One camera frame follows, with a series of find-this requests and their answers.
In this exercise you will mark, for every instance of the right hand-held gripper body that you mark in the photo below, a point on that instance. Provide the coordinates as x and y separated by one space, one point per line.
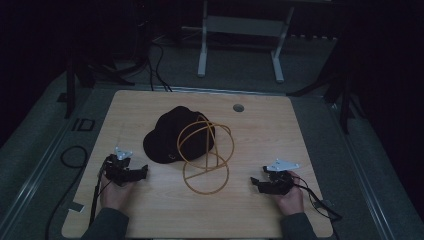
279 180

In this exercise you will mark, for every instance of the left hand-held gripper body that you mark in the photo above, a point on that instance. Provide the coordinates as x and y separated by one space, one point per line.
117 168

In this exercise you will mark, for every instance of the person's right hand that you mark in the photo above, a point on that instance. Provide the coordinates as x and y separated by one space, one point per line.
292 200

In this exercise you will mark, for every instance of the person's left hand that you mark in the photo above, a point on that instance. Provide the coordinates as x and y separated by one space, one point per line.
115 195

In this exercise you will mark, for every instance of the black cap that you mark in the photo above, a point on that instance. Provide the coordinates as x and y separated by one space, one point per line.
173 135

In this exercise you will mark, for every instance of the grey table grommet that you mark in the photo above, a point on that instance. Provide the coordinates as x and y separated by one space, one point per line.
238 107

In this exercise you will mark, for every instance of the black tripod stand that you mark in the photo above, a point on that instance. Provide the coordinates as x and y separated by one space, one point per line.
70 90
345 100

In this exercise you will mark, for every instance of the white metal desk frame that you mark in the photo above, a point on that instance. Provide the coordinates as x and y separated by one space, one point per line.
245 26

